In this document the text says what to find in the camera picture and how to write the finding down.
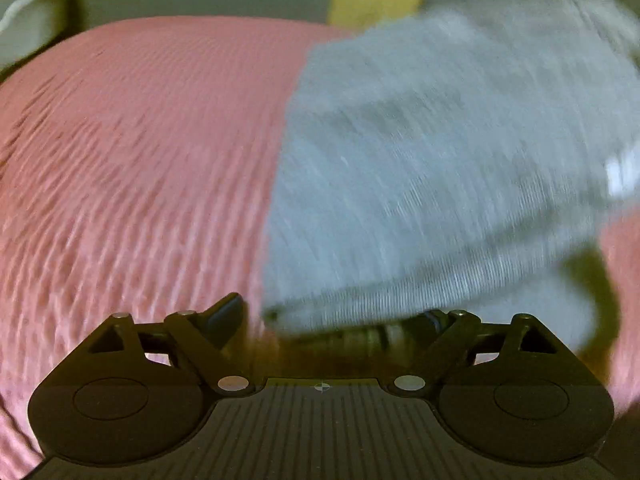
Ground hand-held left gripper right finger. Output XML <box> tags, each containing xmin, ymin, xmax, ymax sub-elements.
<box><xmin>389</xmin><ymin>309</ymin><xmax>567</xmax><ymax>395</ymax></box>

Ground grey pants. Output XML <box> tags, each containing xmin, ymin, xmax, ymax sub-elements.
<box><xmin>260</xmin><ymin>0</ymin><xmax>640</xmax><ymax>356</ymax></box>

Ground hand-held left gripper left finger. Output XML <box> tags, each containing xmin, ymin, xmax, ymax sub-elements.
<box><xmin>81</xmin><ymin>292</ymin><xmax>252</xmax><ymax>397</ymax></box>

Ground pale crumpled cloth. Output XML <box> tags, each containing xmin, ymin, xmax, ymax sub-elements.
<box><xmin>0</xmin><ymin>0</ymin><xmax>85</xmax><ymax>78</ymax></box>

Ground pink ribbed bedspread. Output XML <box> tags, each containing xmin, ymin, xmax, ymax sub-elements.
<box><xmin>0</xmin><ymin>15</ymin><xmax>640</xmax><ymax>480</ymax></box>

